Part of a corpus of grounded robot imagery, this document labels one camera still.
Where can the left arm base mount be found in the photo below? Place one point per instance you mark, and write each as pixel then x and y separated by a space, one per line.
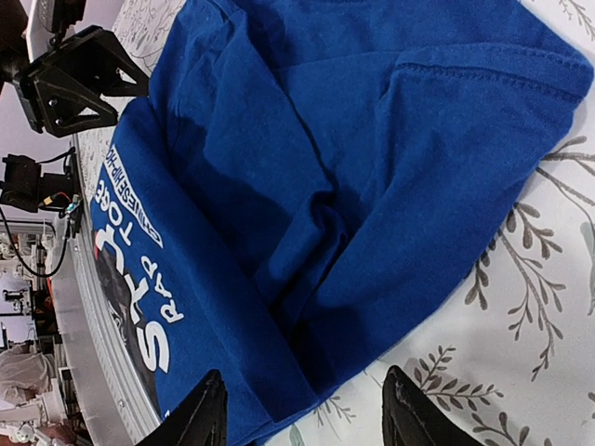
pixel 52 186

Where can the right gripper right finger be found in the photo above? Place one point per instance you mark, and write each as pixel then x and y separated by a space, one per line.
pixel 409 418

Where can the front aluminium rail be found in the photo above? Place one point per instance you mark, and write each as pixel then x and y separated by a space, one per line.
pixel 112 399

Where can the blue t-shirt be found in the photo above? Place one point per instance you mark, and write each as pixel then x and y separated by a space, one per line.
pixel 307 181

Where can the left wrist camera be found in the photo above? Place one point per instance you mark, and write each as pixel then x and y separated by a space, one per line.
pixel 49 23

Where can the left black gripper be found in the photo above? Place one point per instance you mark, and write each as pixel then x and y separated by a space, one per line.
pixel 60 91

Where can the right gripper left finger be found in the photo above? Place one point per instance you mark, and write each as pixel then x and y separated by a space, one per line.
pixel 200 420

